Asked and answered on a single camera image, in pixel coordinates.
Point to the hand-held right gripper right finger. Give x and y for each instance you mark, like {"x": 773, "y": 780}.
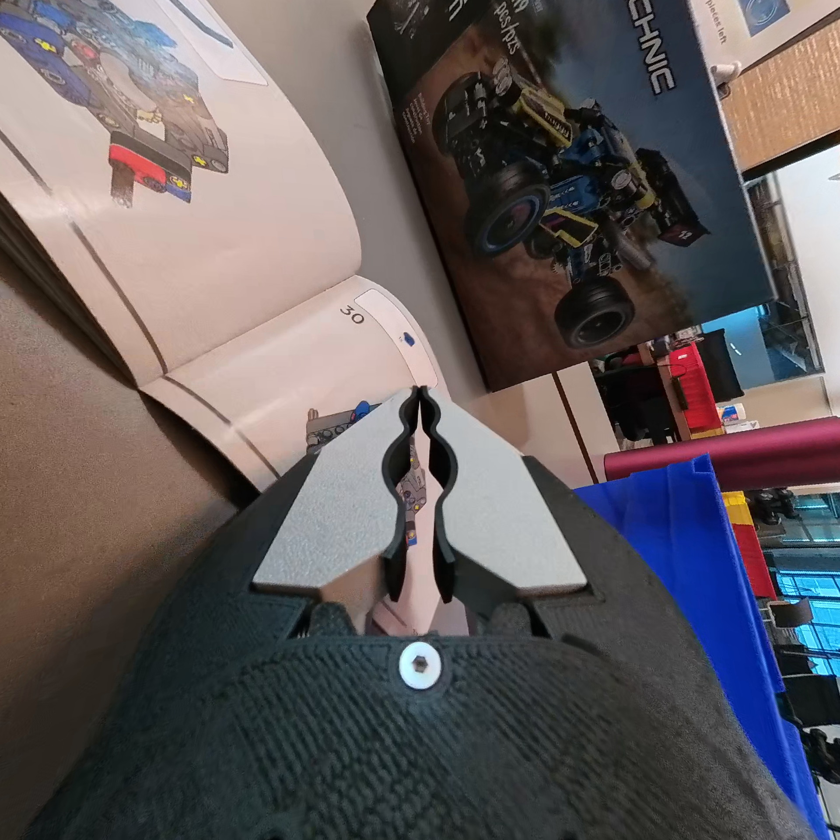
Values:
{"x": 512, "y": 525}

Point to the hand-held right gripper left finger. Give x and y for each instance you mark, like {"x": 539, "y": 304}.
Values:
{"x": 328, "y": 525}

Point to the lego instruction booklet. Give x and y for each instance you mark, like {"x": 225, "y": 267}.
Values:
{"x": 229, "y": 229}

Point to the lego set box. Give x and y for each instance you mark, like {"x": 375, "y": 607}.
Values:
{"x": 558, "y": 197}

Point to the blue plastic storage bin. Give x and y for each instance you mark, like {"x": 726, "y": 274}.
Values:
{"x": 689, "y": 590}

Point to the yellow storage bins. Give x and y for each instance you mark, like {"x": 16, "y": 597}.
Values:
{"x": 705, "y": 433}

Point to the maroon drinking bottle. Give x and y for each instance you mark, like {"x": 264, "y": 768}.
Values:
{"x": 722, "y": 449}

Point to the red storage bin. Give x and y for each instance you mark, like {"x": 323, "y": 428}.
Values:
{"x": 695, "y": 387}

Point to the white poster clip stand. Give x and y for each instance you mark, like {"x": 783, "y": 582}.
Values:
{"x": 727, "y": 77}

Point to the cardboard poster backing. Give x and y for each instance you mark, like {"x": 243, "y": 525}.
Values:
{"x": 787, "y": 98}

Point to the white printed instruction poster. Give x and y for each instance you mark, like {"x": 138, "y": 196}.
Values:
{"x": 735, "y": 26}

